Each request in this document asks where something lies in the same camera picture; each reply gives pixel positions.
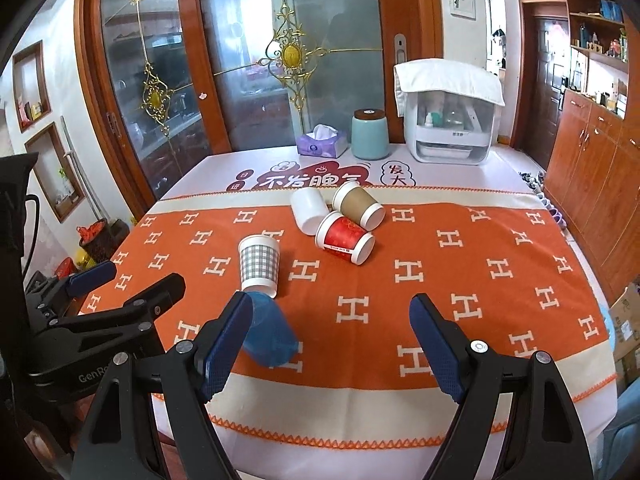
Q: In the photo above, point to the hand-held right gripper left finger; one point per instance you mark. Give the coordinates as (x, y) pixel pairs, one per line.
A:
(227, 347)

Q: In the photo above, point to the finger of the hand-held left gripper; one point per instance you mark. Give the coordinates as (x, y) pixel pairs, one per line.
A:
(92, 276)
(160, 294)

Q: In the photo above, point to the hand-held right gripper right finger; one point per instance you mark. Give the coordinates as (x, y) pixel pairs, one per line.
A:
(434, 347)

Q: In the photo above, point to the blue translucent plastic cup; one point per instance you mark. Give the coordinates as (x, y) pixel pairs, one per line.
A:
(272, 332)

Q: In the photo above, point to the grey checked paper cup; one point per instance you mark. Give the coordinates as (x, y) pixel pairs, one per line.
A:
(258, 265)

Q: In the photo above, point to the red paper cup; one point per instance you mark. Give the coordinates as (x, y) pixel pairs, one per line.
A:
(345, 237)

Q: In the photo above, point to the plain white cup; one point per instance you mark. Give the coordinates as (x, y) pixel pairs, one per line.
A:
(306, 208)

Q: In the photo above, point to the brown paper cup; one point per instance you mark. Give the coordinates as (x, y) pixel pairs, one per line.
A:
(356, 202)

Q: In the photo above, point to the dark bin with red bag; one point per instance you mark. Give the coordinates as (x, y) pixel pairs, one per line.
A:
(97, 240)

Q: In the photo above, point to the orange patterned table blanket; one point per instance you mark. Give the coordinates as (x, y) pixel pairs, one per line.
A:
(375, 340)

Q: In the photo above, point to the white printed tablecloth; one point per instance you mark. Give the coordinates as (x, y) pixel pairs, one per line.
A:
(450, 170)

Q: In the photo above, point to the row of shoes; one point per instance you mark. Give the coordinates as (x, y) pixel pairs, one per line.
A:
(547, 200)

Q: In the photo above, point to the cardboard box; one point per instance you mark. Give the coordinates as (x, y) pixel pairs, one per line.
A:
(627, 322)

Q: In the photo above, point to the wooden glass sliding door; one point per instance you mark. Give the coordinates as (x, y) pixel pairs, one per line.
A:
(300, 60)
(145, 85)

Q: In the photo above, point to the white countertop sterilizer cabinet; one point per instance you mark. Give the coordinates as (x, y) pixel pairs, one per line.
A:
(447, 132)

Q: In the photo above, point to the teal canister with brown lid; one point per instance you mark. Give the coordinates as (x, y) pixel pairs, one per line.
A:
(370, 135)

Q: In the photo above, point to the purple tissue box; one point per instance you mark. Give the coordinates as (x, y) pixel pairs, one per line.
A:
(322, 142)

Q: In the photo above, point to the wooden shelf cabinet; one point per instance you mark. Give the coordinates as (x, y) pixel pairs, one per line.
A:
(595, 135)

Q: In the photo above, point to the white folded towel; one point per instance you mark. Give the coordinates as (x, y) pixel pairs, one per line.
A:
(447, 79)

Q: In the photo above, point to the dark wooden entrance door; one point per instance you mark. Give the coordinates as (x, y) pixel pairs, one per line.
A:
(545, 85)

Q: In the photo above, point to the wooden wall niche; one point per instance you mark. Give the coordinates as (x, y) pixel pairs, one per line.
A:
(52, 170)
(31, 85)

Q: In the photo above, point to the white wall switch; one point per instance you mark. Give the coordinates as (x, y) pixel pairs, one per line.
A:
(462, 5)

